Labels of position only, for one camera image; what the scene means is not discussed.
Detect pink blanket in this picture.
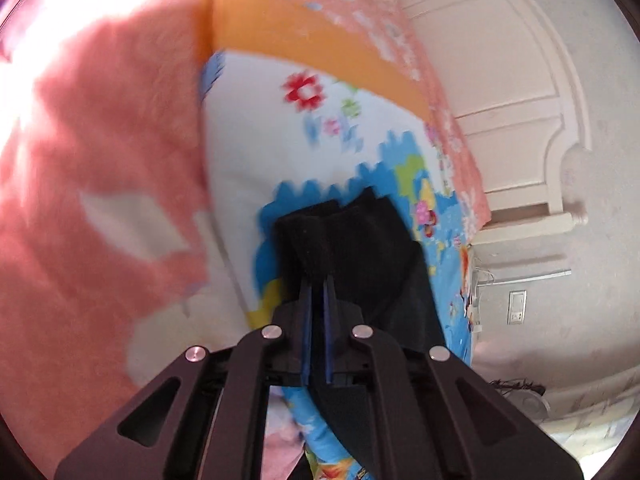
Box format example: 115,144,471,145
0,0,493,463

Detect white wall socket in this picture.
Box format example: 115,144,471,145
507,288,529,325

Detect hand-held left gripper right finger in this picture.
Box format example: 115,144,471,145
322,280,586,480

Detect white wooden headboard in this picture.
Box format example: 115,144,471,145
377,0,597,242

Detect colourful printed bed sheet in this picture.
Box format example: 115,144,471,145
196,0,477,480

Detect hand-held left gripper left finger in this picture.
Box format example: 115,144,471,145
54,280,316,480

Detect metal rod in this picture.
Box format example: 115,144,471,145
479,269,572,287

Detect silver round fan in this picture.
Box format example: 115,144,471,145
492,379,552,418

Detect black pants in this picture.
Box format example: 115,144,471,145
274,186,447,480

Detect white cable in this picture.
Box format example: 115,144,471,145
470,265,495,333

